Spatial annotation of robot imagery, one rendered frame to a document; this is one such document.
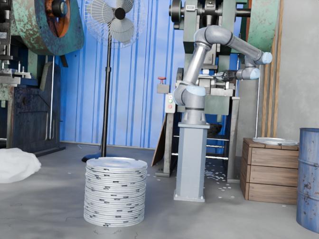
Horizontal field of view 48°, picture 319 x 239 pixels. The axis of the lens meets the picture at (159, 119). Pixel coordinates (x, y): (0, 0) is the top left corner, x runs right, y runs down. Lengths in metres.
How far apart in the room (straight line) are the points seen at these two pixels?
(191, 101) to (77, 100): 2.45
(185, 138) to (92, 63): 2.46
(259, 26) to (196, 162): 1.12
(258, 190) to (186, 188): 0.45
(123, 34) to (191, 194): 1.66
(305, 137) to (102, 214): 1.04
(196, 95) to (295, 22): 2.42
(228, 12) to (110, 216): 1.89
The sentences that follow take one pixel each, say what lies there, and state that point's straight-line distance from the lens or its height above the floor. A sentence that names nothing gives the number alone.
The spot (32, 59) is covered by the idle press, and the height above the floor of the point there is 0.89.
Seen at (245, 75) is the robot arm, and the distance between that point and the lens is 2.57.
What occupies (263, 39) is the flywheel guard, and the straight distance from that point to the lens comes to 2.72.
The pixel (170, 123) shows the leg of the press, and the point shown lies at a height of 0.41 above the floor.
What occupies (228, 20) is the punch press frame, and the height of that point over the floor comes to 1.23.
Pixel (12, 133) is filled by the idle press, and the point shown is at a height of 0.23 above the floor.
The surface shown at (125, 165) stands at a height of 0.26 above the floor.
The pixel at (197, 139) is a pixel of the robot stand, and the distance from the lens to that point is 2.09.
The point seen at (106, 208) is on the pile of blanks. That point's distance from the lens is 1.64.
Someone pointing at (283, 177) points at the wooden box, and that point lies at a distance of 2.29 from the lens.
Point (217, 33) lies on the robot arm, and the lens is 2.25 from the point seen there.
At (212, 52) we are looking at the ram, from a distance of 2.91.
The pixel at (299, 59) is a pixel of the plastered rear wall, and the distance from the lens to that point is 4.26.
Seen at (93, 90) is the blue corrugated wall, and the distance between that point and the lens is 4.31.
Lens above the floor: 0.58
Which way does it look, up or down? 3 degrees down
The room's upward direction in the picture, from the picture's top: 4 degrees clockwise
